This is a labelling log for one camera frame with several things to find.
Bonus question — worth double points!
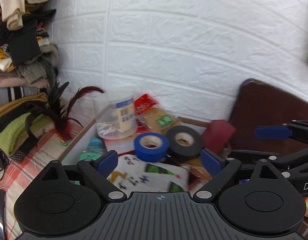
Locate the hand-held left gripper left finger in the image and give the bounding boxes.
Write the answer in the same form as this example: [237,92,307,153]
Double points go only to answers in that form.
[38,150,126,203]

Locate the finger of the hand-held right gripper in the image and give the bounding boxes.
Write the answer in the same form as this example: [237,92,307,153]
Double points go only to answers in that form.
[254,120,308,147]
[228,146,308,174]

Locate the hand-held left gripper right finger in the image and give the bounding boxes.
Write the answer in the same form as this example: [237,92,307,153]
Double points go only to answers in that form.
[192,149,286,202]

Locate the dark red card holder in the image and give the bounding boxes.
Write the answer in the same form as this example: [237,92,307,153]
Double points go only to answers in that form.
[201,119,237,153]

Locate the black tape roll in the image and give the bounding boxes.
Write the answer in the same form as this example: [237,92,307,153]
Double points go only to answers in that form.
[166,125,203,159]

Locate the cardboard box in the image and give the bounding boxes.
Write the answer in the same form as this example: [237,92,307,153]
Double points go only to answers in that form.
[57,116,234,167]

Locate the clear cotton swab jar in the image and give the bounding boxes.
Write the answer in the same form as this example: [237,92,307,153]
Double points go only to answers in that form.
[92,91,138,140]

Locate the blue tape roll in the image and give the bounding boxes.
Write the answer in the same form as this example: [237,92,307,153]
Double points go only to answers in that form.
[133,132,170,162]

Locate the brown snack packet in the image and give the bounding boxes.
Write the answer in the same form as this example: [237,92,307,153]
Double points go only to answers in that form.
[181,163,212,181]

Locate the teal plastic bottle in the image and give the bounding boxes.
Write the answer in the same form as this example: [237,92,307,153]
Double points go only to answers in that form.
[78,138,107,162]

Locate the red flat box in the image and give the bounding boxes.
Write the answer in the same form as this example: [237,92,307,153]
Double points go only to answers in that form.
[104,127,145,157]

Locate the brown chair back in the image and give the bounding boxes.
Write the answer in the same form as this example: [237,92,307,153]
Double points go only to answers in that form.
[226,78,308,156]

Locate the white printed pouch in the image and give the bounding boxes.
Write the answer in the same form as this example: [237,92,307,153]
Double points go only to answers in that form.
[106,154,192,193]

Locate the brown grid glasses case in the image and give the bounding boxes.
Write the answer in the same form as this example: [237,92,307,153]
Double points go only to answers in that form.
[298,219,308,240]

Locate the biscuit packet with green label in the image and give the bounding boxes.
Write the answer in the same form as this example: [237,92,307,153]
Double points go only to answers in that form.
[138,107,182,136]

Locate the red snack packet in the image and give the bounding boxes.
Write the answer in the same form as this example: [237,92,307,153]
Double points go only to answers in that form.
[133,93,160,116]

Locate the dark red feather duster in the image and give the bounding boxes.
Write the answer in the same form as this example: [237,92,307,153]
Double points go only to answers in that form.
[24,81,105,146]

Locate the plaid blanket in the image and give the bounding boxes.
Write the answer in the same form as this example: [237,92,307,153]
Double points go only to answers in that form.
[0,129,90,240]

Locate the pile of folded clothes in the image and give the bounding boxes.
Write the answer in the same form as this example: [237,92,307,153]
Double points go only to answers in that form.
[0,0,65,157]

